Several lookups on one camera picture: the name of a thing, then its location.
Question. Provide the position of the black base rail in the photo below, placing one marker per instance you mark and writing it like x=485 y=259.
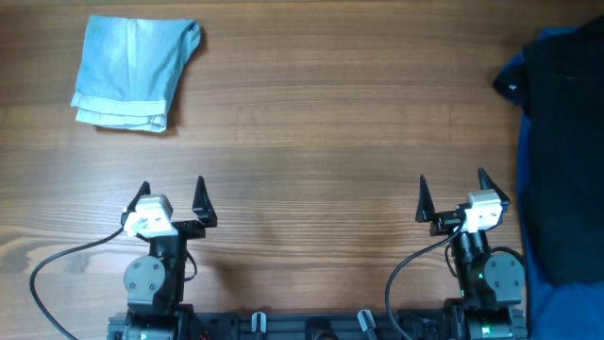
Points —
x=414 y=324

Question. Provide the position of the folded light blue garment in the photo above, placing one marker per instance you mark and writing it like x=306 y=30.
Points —
x=130 y=69

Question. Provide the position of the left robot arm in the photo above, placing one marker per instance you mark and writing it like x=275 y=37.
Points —
x=155 y=282

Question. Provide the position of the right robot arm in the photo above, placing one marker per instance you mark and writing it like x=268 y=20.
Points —
x=491 y=279

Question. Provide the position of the dark garment on pile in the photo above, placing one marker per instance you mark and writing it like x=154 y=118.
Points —
x=559 y=85

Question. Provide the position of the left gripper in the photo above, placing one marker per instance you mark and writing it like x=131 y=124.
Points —
x=193 y=229

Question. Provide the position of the blue garment pile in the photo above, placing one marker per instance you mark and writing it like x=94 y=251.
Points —
x=570 y=311

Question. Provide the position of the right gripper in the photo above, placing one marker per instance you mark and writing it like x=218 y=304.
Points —
x=443 y=221

